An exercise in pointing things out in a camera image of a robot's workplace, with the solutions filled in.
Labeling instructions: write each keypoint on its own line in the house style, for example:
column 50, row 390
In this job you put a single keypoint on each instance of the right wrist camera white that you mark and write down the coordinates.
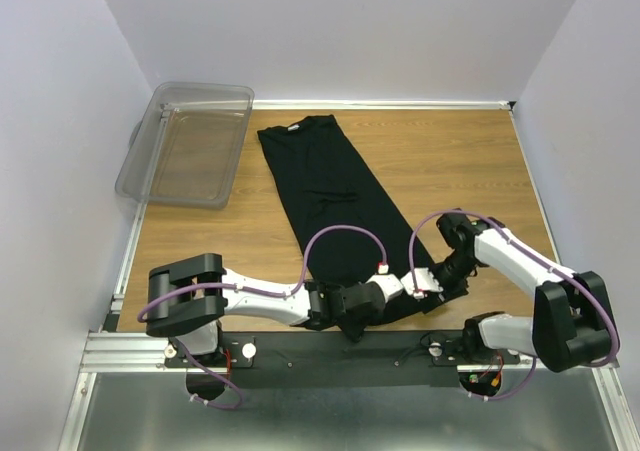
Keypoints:
column 419, row 283

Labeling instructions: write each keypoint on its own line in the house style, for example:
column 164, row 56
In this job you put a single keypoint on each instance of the clear plastic bin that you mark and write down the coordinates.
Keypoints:
column 187, row 147

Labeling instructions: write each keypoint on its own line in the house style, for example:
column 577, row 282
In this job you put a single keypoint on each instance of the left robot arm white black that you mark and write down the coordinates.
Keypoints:
column 187, row 299

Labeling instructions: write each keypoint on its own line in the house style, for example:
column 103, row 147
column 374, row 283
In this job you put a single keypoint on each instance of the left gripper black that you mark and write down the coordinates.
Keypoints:
column 355, row 331

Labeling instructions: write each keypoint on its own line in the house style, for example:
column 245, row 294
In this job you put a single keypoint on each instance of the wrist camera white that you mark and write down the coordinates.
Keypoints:
column 389, row 285
column 419, row 283

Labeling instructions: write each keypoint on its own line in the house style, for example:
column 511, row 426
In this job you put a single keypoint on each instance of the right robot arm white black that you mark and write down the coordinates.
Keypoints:
column 572, row 322

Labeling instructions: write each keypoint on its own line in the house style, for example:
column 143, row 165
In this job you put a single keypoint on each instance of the aluminium frame rail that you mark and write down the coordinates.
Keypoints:
column 108, row 352

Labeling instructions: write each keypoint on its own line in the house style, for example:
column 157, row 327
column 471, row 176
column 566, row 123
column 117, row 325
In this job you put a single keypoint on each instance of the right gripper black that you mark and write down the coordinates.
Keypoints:
column 449, row 292

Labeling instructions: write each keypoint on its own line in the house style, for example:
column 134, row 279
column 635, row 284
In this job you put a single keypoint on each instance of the black t shirt blue logo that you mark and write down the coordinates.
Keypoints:
column 323, row 182

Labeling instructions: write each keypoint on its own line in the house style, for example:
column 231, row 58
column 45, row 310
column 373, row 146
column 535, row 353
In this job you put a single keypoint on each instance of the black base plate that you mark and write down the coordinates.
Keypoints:
column 287, row 360

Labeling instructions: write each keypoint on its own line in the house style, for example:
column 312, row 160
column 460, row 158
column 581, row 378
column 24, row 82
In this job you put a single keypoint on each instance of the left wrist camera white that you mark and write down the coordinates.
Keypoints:
column 389, row 285

